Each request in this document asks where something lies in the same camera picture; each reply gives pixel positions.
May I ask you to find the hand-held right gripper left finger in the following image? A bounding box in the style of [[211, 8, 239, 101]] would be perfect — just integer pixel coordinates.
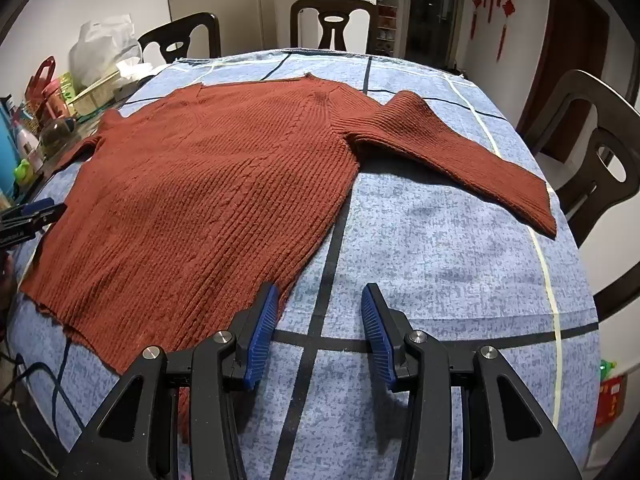
[[57, 282, 281, 480]]

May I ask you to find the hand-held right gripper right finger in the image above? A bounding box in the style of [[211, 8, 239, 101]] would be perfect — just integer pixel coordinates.
[[361, 282, 583, 480]]

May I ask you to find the rust red knit sweater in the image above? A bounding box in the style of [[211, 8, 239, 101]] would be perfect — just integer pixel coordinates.
[[20, 72, 558, 443]]

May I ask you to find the teal blue container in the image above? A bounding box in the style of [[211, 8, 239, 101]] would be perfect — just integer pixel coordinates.
[[0, 105, 26, 197]]

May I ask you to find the white plastic bottle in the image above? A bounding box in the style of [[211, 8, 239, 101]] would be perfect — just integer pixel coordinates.
[[12, 120, 45, 171]]

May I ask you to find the glass jar with dark contents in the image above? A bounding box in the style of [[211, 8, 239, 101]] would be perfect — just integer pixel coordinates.
[[39, 116, 78, 159]]

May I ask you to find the blue checked tablecloth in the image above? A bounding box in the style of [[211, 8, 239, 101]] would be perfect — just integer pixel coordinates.
[[7, 49, 601, 480]]

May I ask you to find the white plastic bag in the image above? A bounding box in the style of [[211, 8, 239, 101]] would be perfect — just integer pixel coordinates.
[[70, 14, 143, 88]]

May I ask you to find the dark wooden chair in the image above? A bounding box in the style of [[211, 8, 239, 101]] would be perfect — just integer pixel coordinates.
[[137, 12, 222, 67], [520, 70, 640, 322], [290, 0, 379, 56]]

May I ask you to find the red cardboard box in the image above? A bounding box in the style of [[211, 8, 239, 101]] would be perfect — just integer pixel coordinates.
[[597, 375, 627, 428]]

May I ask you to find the brown wooden door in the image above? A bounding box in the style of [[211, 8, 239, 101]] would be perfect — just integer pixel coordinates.
[[515, 0, 612, 163]]

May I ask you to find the red bag with handle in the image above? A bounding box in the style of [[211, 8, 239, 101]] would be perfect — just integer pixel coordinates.
[[25, 56, 57, 111]]

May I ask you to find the dark cable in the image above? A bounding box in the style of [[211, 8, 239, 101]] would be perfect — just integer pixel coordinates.
[[0, 352, 51, 401]]

